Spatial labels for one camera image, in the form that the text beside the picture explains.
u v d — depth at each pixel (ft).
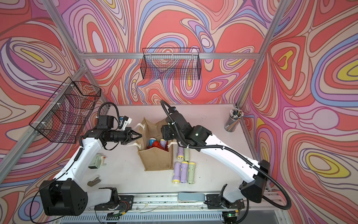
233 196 1.99
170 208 2.40
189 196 2.52
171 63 3.12
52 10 2.27
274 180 1.22
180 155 2.90
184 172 2.68
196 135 1.53
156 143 2.90
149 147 2.93
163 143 2.98
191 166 2.72
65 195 1.29
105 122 2.06
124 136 2.23
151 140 3.06
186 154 2.90
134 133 2.45
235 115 2.97
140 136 2.50
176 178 2.59
